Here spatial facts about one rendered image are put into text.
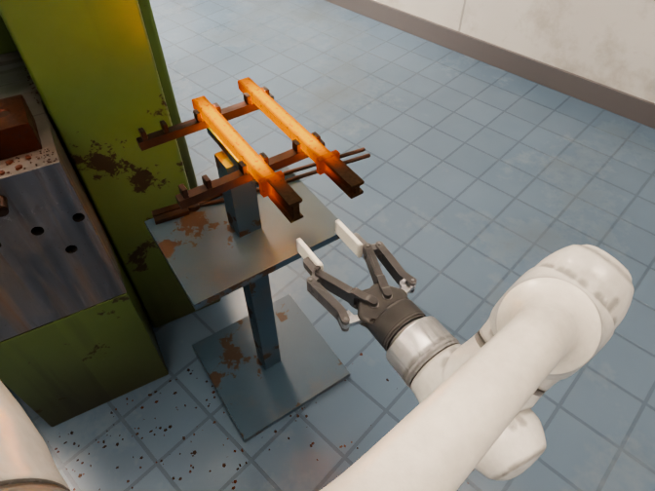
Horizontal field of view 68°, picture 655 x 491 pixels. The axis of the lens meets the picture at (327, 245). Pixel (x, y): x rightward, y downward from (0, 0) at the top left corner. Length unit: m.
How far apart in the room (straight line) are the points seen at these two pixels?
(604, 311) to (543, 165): 2.11
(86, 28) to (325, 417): 1.25
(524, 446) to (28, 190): 1.00
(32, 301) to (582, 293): 1.19
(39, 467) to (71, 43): 1.08
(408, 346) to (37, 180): 0.82
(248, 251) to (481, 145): 1.77
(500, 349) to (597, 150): 2.49
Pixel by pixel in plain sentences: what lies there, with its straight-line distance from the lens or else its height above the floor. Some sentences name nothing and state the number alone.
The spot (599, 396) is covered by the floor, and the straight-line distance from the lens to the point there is 1.91.
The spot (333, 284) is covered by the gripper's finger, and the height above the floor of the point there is 0.95.
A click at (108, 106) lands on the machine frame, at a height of 0.89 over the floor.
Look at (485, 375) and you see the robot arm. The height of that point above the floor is 1.18.
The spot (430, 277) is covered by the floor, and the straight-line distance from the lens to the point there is 1.99.
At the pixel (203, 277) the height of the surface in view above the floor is 0.68.
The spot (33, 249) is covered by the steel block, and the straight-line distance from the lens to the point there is 1.27.
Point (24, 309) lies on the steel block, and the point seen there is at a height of 0.55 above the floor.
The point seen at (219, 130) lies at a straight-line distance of 1.04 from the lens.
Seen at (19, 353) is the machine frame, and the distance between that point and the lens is 1.53.
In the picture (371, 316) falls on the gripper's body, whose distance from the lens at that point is 0.70.
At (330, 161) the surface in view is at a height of 0.96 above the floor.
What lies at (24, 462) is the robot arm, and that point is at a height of 1.35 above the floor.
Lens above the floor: 1.54
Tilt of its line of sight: 48 degrees down
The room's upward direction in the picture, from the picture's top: straight up
